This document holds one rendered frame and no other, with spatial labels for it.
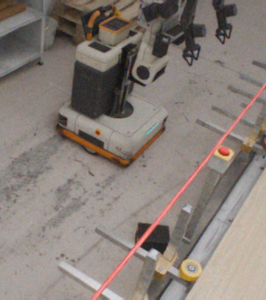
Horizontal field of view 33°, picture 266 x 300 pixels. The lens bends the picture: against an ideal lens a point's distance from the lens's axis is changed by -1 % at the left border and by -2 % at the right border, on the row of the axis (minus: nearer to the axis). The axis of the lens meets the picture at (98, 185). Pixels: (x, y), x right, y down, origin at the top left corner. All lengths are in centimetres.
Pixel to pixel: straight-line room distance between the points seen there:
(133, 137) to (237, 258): 163
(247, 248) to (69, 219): 142
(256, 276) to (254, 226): 26
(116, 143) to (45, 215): 73
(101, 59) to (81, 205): 98
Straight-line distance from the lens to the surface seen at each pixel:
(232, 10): 304
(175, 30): 301
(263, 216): 203
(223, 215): 236
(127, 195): 317
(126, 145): 318
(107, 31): 314
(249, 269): 180
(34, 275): 267
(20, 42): 457
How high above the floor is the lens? 222
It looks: 44 degrees down
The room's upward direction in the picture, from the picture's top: 10 degrees clockwise
